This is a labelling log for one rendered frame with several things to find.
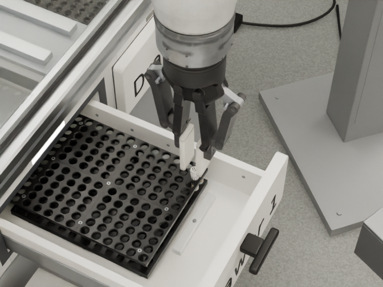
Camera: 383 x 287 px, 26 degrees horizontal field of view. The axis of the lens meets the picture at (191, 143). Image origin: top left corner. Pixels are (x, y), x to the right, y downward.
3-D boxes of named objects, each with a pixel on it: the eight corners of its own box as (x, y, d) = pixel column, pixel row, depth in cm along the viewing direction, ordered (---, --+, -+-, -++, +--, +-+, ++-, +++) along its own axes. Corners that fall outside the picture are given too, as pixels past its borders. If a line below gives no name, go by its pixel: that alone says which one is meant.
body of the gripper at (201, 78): (146, 52, 95) (150, 105, 102) (212, 78, 93) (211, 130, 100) (177, 12, 99) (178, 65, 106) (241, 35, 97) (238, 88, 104)
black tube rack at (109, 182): (207, 193, 123) (207, 167, 118) (148, 287, 113) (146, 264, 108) (80, 138, 129) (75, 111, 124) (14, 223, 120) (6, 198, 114)
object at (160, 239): (207, 170, 118) (207, 168, 118) (146, 267, 109) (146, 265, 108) (196, 165, 119) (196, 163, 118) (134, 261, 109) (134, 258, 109)
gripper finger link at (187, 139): (183, 140, 109) (178, 138, 109) (184, 171, 114) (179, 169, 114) (194, 124, 110) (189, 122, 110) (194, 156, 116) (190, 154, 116)
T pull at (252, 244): (279, 233, 111) (280, 228, 110) (256, 277, 107) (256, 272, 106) (255, 222, 112) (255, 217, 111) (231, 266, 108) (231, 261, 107)
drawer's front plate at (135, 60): (208, 7, 150) (209, -41, 141) (126, 117, 134) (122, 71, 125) (199, 4, 150) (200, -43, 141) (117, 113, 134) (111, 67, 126)
